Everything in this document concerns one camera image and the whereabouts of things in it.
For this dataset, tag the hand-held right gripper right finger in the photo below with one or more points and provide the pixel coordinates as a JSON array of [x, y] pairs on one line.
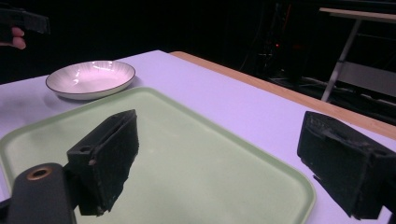
[[342, 174]]

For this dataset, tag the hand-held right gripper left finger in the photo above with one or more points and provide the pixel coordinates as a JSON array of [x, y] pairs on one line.
[[106, 165]]

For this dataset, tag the white dark-rimmed plate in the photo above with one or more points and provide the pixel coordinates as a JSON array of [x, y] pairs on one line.
[[90, 79]]

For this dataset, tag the light green plastic tray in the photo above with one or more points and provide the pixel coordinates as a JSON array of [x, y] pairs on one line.
[[193, 149]]

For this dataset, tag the metal-framed table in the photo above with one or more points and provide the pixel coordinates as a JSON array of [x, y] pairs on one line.
[[358, 53]]

